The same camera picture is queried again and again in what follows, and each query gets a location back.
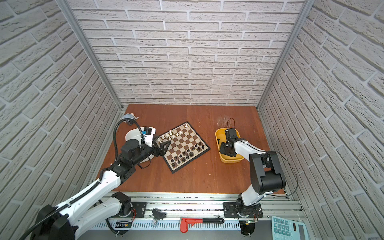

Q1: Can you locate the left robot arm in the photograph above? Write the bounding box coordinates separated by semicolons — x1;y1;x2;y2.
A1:
21;139;171;240

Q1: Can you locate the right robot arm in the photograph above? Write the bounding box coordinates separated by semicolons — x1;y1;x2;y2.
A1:
217;128;286;212

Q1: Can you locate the folding chess board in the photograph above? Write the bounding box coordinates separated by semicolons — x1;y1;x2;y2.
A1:
157;122;210;174

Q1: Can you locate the yellow plastic bin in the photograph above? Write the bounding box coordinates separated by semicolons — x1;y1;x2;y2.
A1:
215;128;244;164

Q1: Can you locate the white plastic bin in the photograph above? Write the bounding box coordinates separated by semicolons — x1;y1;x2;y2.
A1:
125;127;152;146

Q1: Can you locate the grey pencil sharpener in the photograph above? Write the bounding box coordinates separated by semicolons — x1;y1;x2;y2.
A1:
122;113;138;121

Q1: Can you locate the red black clamp tool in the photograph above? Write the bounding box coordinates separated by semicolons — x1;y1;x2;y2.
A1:
180;218;225;233

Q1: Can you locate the teal calculator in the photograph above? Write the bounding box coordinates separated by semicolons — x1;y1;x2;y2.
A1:
271;216;310;240

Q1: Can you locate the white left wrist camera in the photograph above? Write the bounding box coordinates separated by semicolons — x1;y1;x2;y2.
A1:
142;127;156;147

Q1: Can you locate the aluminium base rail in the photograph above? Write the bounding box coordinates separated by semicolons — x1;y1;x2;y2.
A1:
110;192;307;231

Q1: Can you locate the small black bracket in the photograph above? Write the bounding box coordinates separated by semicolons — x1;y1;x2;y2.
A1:
152;208;167;227

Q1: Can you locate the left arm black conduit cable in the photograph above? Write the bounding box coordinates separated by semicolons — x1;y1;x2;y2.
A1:
17;117;143;240

